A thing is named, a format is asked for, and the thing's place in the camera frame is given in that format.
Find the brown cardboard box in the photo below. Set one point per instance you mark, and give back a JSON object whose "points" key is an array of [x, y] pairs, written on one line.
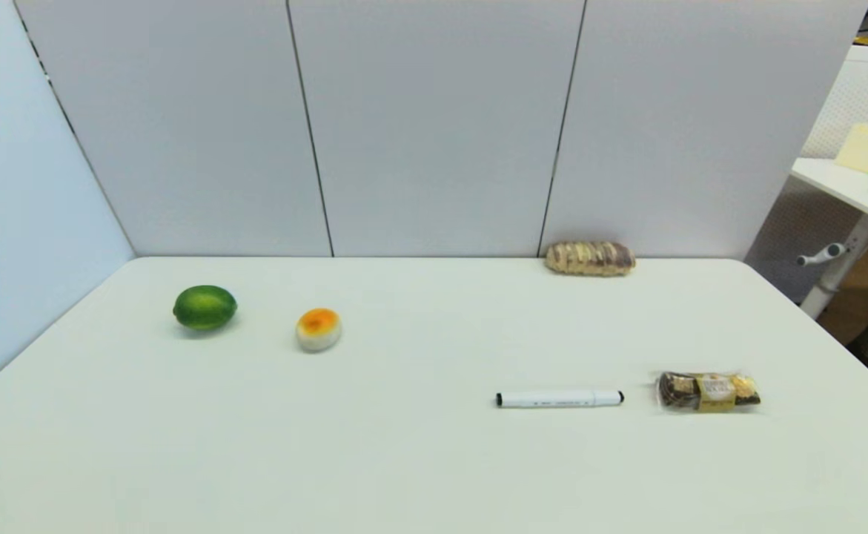
{"points": [[867, 293]]}

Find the brown striped bread loaf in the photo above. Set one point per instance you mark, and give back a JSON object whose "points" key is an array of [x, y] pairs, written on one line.
{"points": [[590, 258]]}

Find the white marker with black cap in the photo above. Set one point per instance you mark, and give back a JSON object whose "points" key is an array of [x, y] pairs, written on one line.
{"points": [[560, 399]]}

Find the gold chocolate package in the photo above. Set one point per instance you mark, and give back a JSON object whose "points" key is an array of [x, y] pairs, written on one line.
{"points": [[708, 391]]}

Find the green lime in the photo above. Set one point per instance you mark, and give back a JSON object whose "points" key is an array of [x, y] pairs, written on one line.
{"points": [[205, 307]]}

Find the white bun with orange top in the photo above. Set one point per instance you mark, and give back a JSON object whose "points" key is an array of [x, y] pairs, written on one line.
{"points": [[319, 329]]}

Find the white side desk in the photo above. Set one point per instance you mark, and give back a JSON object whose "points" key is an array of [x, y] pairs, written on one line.
{"points": [[849, 189]]}

